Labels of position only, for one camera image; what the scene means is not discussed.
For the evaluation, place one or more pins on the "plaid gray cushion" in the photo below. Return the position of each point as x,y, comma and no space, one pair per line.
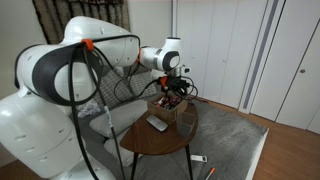
113,90

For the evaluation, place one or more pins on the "brown cardboard box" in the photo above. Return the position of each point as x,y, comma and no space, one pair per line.
166,109

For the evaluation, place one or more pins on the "blue crumpled cloth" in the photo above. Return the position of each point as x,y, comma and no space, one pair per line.
89,108

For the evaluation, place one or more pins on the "light gray long pillow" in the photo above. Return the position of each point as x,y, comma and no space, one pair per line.
122,117

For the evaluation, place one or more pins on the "orange white marker on bed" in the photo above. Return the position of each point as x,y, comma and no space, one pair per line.
210,173

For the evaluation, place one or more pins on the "patterned dark gray cushion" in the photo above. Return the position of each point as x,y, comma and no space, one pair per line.
141,84

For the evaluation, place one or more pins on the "brown wooden side table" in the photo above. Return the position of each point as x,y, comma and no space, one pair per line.
143,138

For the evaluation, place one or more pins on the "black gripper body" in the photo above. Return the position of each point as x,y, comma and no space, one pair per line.
177,83

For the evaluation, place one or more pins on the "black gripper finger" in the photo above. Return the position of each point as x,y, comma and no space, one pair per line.
180,94
169,94

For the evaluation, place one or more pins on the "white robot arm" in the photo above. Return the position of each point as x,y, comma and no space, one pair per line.
38,123

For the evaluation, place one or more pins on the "gray flat case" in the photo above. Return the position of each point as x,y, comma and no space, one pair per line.
157,123

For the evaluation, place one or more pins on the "white remote control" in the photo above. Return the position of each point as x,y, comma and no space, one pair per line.
198,158

